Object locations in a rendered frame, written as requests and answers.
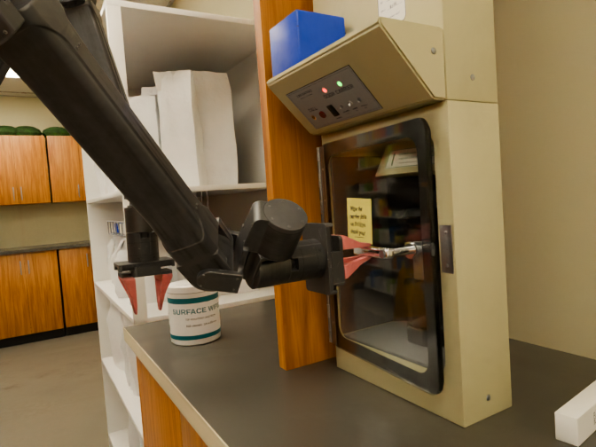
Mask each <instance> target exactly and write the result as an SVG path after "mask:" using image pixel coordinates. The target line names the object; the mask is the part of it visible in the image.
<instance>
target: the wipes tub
mask: <svg viewBox="0 0 596 447"><path fill-rule="evenodd" d="M167 299H168V309H169V328H170V337H171V341H172V342H173V343H174V344H176V345H180V346H193V345H201V344H205V343H208V342H212V341H214V340H216V339H218V338H219V337H220V336H221V325H220V312H219V301H218V291H214V292H207V291H202V290H199V289H197V288H195V287H194V286H192V285H191V284H190V283H189V281H188V280H187V279H185V280H179V281H176V282H172V283H169V287H168V289H167Z"/></svg>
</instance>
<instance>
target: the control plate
mask: <svg viewBox="0 0 596 447"><path fill-rule="evenodd" d="M338 81H340V82H341V83H342V86H339V85H338V84H337V82H338ZM322 88H326V89H327V93H325V92H323V91H322ZM286 96H287V97H288V98H289V99H290V100H291V101H292V102H293V104H294V105H295V106H296V107H297V108H298V109H299V110H300V112H301V113H302V114H303V115H304V116H305V117H306V118H307V120H308V121H309V122H310V123H311V124H312V125H313V126H314V128H315V129H319V128H322V127H325V126H328V125H331V124H334V123H337V122H342V121H345V120H348V119H351V118H354V117H357V116H360V115H363V114H368V113H370V112H374V111H377V110H380V109H382V108H383V107H382V106H381V105H380V103H379V102H378V101H377V99H376V98H375V97H374V96H373V94H372V93H371V92H370V91H369V90H368V89H367V87H366V86H365V85H364V83H363V82H362V81H361V80H360V78H359V77H358V76H357V74H356V73H355V72H354V70H353V69H352V68H351V67H350V65H347V66H345V67H342V68H340V69H338V70H336V71H334V72H332V73H330V74H328V75H326V76H324V77H322V78H319V79H317V80H316V81H314V82H311V83H309V84H307V85H305V86H303V87H301V88H299V89H297V90H294V91H292V92H290V93H288V94H286ZM357 98H361V99H362V100H363V101H362V102H360V103H358V102H357ZM349 101H351V102H352V103H353V106H349ZM329 105H332V106H333V107H334V108H335V109H336V111H337V112H338V113H339V114H340V115H338V116H335V117H334V116H333V114H332V113H331V112H330V111H329V110H328V109H327V106H329ZM340 105H344V108H342V109H340ZM320 111H322V112H324V113H325V114H326V118H322V117H321V116H320V115H319V112H320ZM312 115H314V116H315V117H316V118H317V119H316V120H314V119H312V118H311V116H312Z"/></svg>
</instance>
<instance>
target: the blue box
mask: <svg viewBox="0 0 596 447"><path fill-rule="evenodd" d="M345 34H346V33H345V24H344V18H343V17H339V16H333V15H328V14H323V13H317V12H308V11H303V10H295V11H293V12H292V13H291V14H289V15H288V16H287V17H285V18H284V19H283V20H281V21H280V22H279V23H278V24H277V25H276V26H275V27H273V28H272V29H271V30H270V40H271V44H270V47H271V64H272V77H274V76H276V75H279V74H280V73H282V72H284V71H285V70H287V69H288V68H290V67H292V66H294V65H296V64H297V63H299V62H301V61H303V60H304V59H306V58H308V57H309V56H311V55H313V54H315V53H316V52H318V51H320V50H322V49H324V48H325V47H326V46H328V45H330V44H332V43H334V42H336V41H338V40H339V39H341V38H343V37H344V36H345Z"/></svg>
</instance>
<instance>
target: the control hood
mask: <svg viewBox="0 0 596 447"><path fill-rule="evenodd" d="M347 65H350V67H351V68H352V69H353V70H354V72H355V73H356V74H357V76H358V77H359V78H360V80H361V81H362V82H363V83H364V85H365V86H366V87H367V89H368V90H369V91H370V92H371V93H372V94H373V96H374V97H375V98H376V99H377V101H378V102H379V103H380V105H381V106H382V107H383V108H382V109H380V110H377V111H374V112H370V113H368V114H363V115H360V116H357V117H354V118H351V119H348V120H345V121H342V122H337V123H334V124H331V125H328V126H325V127H322V128H319V129H315V128H314V126H313V125H312V124H311V123H310V122H309V121H308V120H307V118H306V117H305V116H304V115H303V114H302V113H301V112H300V110H299V109H298V108H297V107H296V106H295V105H294V104H293V102H292V101H291V100H290V99H289V98H288V97H287V96H286V94H288V93H290V92H292V91H294V90H297V89H299V88H301V87H303V86H305V85H307V84H309V83H311V82H314V81H316V80H317V79H319V78H322V77H324V76H326V75H329V74H330V73H332V72H334V71H336V70H338V69H340V68H342V67H345V66H347ZM267 84H268V87H269V88H270V90H271V91H272V92H273V93H274V94H275V95H276V96H277V97H278V99H279V100H280V101H281V102H282V103H283V104H284V105H285V106H286V108H287V109H288V110H289V111H290V112H291V113H292V114H293V115H294V117H295V118H296V119H297V120H298V121H299V122H300V123H301V124H302V126H303V127H304V128H305V129H306V130H307V131H308V132H309V133H310V134H312V135H324V134H327V133H330V132H334V131H336V130H340V129H346V128H348V127H352V126H355V125H358V124H361V123H365V122H370V121H374V120H377V119H380V118H383V117H387V116H390V115H393V114H399V113H401V112H405V111H408V110H412V109H414V108H418V107H421V106H426V105H430V104H433V103H436V102H440V101H443V100H444V99H445V98H446V97H445V80H444V63H443V30H442V29H441V28H440V27H435V26H429V25H425V24H420V23H415V22H410V21H405V20H396V19H391V18H386V17H381V16H380V17H378V18H376V19H374V20H372V21H370V22H368V23H367V24H365V25H363V26H362V27H360V28H358V29H356V30H355V31H353V32H351V33H350V34H348V35H345V36H344V37H343V38H341V39H339V40H338V41H336V42H334V43H332V44H330V45H328V46H326V47H325V48H324V49H322V50H320V51H318V52H316V53H315V54H313V55H311V56H309V57H308V58H306V59H304V60H303V61H301V62H299V63H297V64H296V65H294V66H292V67H290V68H288V69H287V70H285V71H284V72H282V73H280V74H278V75H276V76H274V77H273V78H271V79H270V80H268V82H267Z"/></svg>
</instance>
